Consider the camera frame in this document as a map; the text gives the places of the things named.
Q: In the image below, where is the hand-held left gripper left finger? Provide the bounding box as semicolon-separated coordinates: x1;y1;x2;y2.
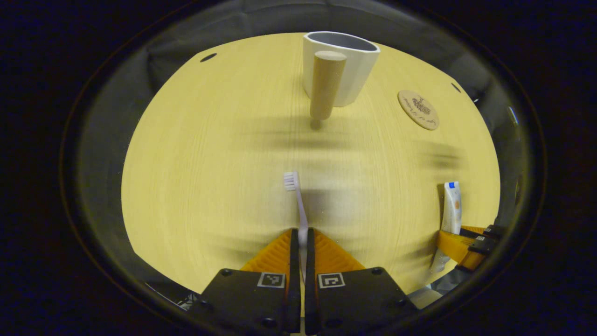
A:
189;228;302;335

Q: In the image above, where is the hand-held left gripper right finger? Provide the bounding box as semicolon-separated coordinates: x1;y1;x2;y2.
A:
305;228;420;336

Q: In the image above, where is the white toothpaste tube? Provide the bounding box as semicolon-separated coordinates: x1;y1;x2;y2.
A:
430;182;462;273

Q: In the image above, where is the white toothbrush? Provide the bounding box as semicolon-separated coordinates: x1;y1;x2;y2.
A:
284;171;310;285

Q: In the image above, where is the round wooden coaster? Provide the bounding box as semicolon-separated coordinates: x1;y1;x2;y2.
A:
397;90;440;131

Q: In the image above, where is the white cup with wooden handle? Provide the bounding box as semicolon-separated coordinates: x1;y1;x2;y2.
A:
302;31;381;130

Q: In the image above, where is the light wooden desktop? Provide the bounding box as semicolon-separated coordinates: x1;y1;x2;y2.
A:
121;32;501;304

